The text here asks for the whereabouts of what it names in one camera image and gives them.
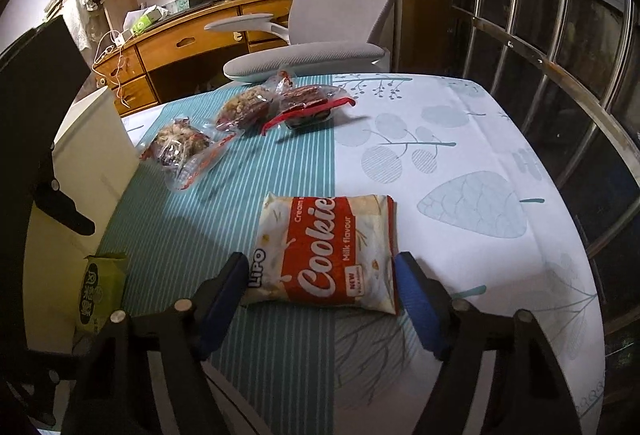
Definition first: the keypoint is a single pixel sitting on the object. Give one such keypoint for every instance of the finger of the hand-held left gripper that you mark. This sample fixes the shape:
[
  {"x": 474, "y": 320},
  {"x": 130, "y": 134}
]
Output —
[{"x": 67, "y": 215}]

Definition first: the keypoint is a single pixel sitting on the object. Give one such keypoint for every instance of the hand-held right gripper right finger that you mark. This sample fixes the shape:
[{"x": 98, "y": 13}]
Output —
[{"x": 420, "y": 310}]

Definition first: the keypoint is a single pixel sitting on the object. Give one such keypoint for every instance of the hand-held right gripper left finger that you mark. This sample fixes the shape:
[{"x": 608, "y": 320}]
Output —
[{"x": 222, "y": 300}]

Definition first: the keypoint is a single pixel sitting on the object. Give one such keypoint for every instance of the cream plastic storage box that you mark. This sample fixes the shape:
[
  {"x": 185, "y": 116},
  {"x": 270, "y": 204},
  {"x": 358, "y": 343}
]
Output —
[{"x": 85, "y": 150}]

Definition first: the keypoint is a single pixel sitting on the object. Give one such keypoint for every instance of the green snack packet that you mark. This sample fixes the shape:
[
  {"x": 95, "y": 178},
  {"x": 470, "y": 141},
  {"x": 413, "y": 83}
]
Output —
[{"x": 100, "y": 290}]

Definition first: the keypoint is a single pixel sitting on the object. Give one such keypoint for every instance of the red white cookie packet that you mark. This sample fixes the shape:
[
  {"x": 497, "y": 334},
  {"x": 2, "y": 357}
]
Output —
[{"x": 320, "y": 255}]

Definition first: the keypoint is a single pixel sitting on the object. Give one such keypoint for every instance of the clear nut snack packet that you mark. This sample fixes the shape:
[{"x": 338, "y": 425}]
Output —
[
  {"x": 175, "y": 142},
  {"x": 245, "y": 107}
]

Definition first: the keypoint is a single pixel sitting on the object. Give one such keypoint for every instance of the green tissue pack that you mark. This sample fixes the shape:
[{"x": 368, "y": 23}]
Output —
[{"x": 147, "y": 21}]

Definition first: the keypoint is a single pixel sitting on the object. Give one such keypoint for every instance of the wooden desk with drawers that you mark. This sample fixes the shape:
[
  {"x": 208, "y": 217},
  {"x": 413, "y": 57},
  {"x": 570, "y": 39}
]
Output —
[{"x": 165, "y": 45}]

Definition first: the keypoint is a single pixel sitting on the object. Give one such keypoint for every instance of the clear red-strip snack packet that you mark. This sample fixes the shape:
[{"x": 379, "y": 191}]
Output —
[{"x": 305, "y": 102}]

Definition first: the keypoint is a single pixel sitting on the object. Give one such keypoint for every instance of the metal window railing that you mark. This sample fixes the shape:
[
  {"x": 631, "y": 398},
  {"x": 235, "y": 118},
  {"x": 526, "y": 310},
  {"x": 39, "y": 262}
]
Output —
[{"x": 500, "y": 22}]

